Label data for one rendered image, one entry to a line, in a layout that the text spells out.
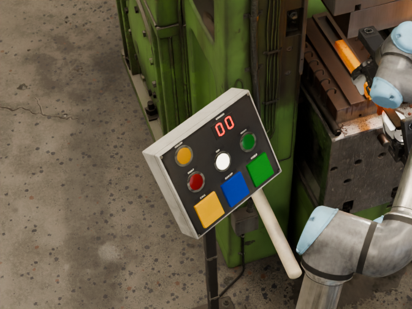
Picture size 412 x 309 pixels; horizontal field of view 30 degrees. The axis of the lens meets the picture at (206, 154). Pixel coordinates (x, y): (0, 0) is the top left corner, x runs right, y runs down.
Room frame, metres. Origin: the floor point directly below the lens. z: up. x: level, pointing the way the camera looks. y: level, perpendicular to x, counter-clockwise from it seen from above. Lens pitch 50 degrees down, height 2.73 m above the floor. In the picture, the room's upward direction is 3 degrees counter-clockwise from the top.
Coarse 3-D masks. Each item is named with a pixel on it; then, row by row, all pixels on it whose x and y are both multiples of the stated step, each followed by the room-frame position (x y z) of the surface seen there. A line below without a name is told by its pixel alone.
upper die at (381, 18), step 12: (408, 0) 1.66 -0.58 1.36; (360, 12) 1.62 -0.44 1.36; (372, 12) 1.63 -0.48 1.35; (384, 12) 1.64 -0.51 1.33; (396, 12) 1.65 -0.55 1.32; (408, 12) 1.66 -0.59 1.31; (348, 24) 1.61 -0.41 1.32; (360, 24) 1.62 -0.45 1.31; (372, 24) 1.63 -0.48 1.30; (384, 24) 1.64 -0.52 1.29; (396, 24) 1.65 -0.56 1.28; (348, 36) 1.61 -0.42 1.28
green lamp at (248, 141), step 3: (246, 135) 1.41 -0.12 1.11; (249, 135) 1.42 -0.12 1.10; (252, 135) 1.42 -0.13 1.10; (243, 138) 1.41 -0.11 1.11; (246, 138) 1.41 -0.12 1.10; (249, 138) 1.41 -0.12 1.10; (252, 138) 1.42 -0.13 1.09; (243, 141) 1.40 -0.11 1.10; (246, 141) 1.40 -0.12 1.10; (249, 141) 1.41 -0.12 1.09; (252, 141) 1.41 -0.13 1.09; (243, 144) 1.39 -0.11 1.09; (246, 144) 1.40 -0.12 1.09; (249, 144) 1.40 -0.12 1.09; (252, 144) 1.40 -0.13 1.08; (243, 147) 1.39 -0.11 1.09; (246, 147) 1.39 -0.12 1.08; (249, 147) 1.40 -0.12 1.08; (252, 147) 1.40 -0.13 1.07
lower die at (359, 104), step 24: (312, 24) 2.00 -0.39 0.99; (336, 24) 1.99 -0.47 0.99; (312, 48) 1.89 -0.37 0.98; (336, 48) 1.86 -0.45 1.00; (360, 48) 1.87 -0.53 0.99; (312, 72) 1.79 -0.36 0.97; (336, 72) 1.76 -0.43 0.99; (336, 96) 1.67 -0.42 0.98; (360, 96) 1.65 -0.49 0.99; (336, 120) 1.61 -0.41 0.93
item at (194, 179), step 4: (192, 176) 1.28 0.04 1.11; (196, 176) 1.28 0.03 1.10; (200, 176) 1.29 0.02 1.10; (192, 180) 1.27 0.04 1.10; (196, 180) 1.28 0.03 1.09; (200, 180) 1.28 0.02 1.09; (192, 184) 1.26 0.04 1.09; (196, 184) 1.27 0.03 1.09; (200, 184) 1.27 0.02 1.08; (192, 188) 1.26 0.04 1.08; (196, 188) 1.26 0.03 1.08
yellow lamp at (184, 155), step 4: (184, 148) 1.32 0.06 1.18; (180, 152) 1.31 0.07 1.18; (184, 152) 1.31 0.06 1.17; (188, 152) 1.32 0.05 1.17; (180, 156) 1.30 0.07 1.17; (184, 156) 1.30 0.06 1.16; (188, 156) 1.31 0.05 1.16; (180, 160) 1.29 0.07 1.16; (184, 160) 1.30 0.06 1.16; (188, 160) 1.30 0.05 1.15
